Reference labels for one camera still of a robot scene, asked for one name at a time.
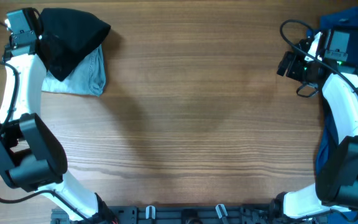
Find black shorts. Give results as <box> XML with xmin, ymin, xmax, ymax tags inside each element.
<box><xmin>40</xmin><ymin>8</ymin><xmax>111</xmax><ymax>82</ymax></box>

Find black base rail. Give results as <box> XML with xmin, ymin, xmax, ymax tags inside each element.
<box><xmin>50</xmin><ymin>203</ymin><xmax>328</xmax><ymax>224</ymax></box>

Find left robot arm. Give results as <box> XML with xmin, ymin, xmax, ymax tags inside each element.
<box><xmin>0</xmin><ymin>7</ymin><xmax>119</xmax><ymax>223</ymax></box>

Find blue garment pile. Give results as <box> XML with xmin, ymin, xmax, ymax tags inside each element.
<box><xmin>306</xmin><ymin>6</ymin><xmax>358</xmax><ymax>224</ymax></box>

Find folded light blue jeans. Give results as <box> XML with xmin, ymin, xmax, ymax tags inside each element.
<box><xmin>42</xmin><ymin>45</ymin><xmax>106</xmax><ymax>96</ymax></box>

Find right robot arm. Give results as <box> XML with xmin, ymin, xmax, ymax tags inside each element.
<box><xmin>277</xmin><ymin>29</ymin><xmax>358</xmax><ymax>221</ymax></box>

